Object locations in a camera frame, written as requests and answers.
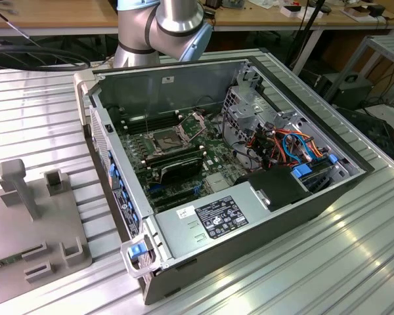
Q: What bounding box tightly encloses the metal socket cover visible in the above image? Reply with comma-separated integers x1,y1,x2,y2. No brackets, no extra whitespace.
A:
176,110,207,142

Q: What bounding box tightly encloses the CPU socket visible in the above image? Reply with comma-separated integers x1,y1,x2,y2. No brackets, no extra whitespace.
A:
144,125,194,156

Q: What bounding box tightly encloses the black graphics card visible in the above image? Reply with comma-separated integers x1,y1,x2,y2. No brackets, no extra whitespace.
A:
157,158,205,185

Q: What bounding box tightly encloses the green motherboard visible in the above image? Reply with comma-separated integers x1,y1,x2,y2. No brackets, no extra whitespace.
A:
113,110,250,213

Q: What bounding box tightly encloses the black RAM slot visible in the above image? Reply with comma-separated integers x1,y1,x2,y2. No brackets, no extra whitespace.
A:
142,148,204,164
144,150,206,167
124,117,181,132
122,114,180,129
127,120,183,135
120,110,179,125

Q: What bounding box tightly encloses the silver chipset heatsink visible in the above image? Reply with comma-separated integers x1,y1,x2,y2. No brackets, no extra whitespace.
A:
204,173,231,194

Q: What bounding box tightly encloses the black expansion slot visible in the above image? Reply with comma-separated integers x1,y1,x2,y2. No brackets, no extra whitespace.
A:
150,188,196,201

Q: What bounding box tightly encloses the blue expansion slot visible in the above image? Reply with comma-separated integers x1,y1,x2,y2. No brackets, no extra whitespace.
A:
146,183,167,196

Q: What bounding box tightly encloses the silver metal drive cage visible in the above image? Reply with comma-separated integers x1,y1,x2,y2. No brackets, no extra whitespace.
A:
221,60,303,145

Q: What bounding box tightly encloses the silver power supply unit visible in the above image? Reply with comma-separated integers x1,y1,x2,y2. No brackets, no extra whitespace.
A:
152,179,274,261

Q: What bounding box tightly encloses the black plastic fan shroud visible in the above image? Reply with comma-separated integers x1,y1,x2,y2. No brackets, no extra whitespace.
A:
232,165,313,213

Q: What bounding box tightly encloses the hard disk in blue carrier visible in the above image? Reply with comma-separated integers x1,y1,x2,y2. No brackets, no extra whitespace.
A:
290,154,338,195

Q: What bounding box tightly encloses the open PC case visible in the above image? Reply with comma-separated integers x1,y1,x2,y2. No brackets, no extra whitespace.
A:
72,56,376,306

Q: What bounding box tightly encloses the blue plastic latch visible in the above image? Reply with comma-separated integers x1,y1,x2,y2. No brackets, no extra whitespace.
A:
127,242,149,262

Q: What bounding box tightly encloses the wooden desk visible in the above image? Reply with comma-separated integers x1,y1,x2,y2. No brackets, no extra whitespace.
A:
0,0,394,37

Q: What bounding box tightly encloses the grey parts rack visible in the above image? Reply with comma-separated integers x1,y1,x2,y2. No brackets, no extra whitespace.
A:
0,158,93,311

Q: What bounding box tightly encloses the dark flat panel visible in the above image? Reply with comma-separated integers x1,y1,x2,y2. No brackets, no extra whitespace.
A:
336,107,394,162

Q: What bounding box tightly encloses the white cardboard box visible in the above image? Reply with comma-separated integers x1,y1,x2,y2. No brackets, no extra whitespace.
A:
280,4,326,20

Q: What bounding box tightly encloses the green RAM stick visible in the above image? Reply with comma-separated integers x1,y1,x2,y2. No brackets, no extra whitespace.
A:
0,254,24,272

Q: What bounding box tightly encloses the black power adaptor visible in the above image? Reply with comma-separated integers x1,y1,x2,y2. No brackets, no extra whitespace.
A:
370,3,387,18

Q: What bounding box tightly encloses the orange wire bundle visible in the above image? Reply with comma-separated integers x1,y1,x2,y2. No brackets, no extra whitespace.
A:
246,129,326,167

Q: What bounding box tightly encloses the blue data wire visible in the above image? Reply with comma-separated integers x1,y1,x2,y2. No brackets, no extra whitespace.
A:
282,130,315,162

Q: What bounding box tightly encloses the pale grey case handle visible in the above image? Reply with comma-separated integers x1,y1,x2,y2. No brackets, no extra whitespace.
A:
120,234,161,280
72,71,102,127

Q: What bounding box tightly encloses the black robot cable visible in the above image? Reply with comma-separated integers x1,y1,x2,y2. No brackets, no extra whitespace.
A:
0,19,93,72

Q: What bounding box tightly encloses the black box with handle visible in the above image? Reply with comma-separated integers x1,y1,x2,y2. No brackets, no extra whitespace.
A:
321,72,374,112

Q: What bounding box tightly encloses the grey metal shelf frame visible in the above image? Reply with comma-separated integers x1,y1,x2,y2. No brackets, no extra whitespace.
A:
323,34,394,103

